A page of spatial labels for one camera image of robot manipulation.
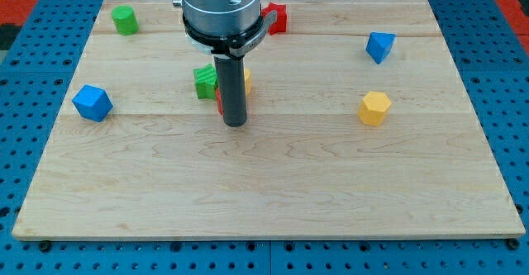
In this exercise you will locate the green star block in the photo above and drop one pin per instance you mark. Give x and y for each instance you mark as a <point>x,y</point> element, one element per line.
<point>205,80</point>

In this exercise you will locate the yellow hexagon block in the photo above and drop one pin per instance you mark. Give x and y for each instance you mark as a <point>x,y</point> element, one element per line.
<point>374,108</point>

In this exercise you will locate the green cylinder block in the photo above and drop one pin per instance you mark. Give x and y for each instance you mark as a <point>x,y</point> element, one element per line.
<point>124,20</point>

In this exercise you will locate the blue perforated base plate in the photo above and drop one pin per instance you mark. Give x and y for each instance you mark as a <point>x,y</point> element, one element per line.
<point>35,74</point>

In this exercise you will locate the blue triangular prism block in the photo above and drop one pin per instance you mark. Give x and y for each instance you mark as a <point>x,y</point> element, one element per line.
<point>379,45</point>

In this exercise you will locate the light wooden board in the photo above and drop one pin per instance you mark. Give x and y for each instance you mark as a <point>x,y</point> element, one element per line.
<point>162,165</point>

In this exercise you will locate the red star block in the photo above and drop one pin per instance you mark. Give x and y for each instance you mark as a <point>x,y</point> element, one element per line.
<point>280,24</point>

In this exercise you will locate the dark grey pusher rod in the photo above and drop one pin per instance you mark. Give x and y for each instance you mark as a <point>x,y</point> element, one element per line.
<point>231,84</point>

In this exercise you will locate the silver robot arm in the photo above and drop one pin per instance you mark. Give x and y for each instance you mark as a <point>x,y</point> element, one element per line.
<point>229,29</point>

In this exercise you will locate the blue cube block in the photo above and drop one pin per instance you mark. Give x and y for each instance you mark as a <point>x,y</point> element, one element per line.
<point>92,103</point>

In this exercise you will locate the red block behind rod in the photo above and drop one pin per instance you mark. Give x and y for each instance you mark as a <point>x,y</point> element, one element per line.
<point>219,101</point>

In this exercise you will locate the yellow block behind rod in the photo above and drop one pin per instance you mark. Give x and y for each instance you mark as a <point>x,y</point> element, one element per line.
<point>247,79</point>

